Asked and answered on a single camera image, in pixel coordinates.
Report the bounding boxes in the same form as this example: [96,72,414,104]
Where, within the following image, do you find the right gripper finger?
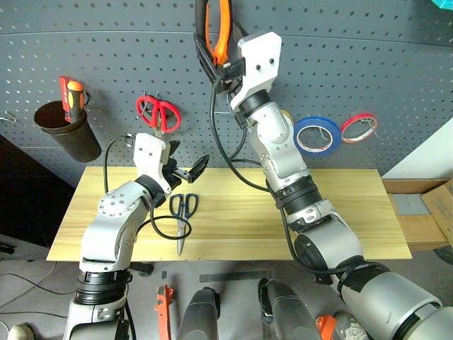
[228,18,251,60]
[192,30,223,84]

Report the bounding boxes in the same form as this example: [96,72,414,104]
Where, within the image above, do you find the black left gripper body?
[161,157,195,194]

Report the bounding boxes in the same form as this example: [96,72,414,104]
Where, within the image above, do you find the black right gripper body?
[213,57,248,95]

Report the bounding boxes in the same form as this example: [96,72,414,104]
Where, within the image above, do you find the orange and black pliers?
[194,0,234,67]

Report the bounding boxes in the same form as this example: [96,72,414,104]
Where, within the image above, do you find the blue tape roll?
[292,114,343,158]

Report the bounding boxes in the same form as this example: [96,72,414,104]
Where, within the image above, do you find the grey perforated pegboard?
[0,0,453,189]

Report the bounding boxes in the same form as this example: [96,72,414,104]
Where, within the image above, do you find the red tape roll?
[340,112,379,145]

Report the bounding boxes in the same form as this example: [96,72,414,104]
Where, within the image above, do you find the black cup holder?
[33,99,103,164]

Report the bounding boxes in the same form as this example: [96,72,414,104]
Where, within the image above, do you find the black table foot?
[131,261,155,278]

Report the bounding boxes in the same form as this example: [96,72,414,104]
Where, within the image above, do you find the orange and black screwdriver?
[66,80,86,124]

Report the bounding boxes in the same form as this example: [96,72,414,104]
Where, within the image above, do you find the red utility knife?
[58,75,77,111]

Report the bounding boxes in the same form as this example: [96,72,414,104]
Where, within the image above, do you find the orange tool on floor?
[153,284,176,340]

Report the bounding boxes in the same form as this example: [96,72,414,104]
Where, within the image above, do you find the dark rounded grey shape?
[176,285,222,340]
[257,277,321,340]

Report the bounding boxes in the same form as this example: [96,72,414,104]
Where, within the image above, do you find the small orange object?
[315,314,338,340]

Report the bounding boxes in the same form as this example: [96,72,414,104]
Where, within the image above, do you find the teal object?
[430,0,453,16]

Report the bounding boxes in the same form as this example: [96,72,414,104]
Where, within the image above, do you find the white board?
[381,116,453,181]

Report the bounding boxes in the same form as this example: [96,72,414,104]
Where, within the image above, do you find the light coloured shoe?
[6,322,35,340]

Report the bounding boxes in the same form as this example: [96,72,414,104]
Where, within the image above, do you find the brown cardboard box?
[420,179,453,235]

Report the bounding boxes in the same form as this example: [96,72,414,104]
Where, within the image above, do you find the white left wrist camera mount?
[133,132,171,194]

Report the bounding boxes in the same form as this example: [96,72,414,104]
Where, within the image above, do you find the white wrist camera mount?
[229,30,283,111]
[133,132,171,194]

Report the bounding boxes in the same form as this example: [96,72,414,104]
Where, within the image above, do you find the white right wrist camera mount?
[229,30,283,111]

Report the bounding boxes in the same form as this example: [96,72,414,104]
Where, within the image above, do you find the red handled scissors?
[135,94,183,138]

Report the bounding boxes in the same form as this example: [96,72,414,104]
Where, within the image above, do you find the dark blue handled scissors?
[168,192,200,256]

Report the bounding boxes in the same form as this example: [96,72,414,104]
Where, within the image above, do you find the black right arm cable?
[209,79,345,285]

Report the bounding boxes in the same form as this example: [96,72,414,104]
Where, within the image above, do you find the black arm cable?
[103,133,193,243]
[209,79,345,285]

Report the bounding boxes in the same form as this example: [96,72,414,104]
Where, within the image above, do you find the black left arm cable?
[103,133,193,243]

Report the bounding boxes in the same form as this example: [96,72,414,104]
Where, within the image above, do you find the thin black floor cable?
[0,261,77,319]

